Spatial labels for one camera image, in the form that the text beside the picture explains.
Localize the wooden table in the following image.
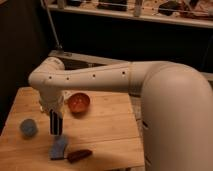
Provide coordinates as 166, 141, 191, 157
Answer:
0, 87, 144, 171

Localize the metal pole stand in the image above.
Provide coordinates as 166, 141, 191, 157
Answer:
40, 0, 70, 56

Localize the round blue eraser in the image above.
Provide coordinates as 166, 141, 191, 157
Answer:
20, 119, 38, 137

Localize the dark red oblong object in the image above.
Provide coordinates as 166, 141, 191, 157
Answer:
67, 149, 93, 163

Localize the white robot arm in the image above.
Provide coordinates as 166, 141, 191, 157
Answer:
28, 57, 213, 171

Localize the long wooden shelf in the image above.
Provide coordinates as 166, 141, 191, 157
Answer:
41, 0, 213, 29

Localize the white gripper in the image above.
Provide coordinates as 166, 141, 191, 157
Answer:
39, 90, 64, 135

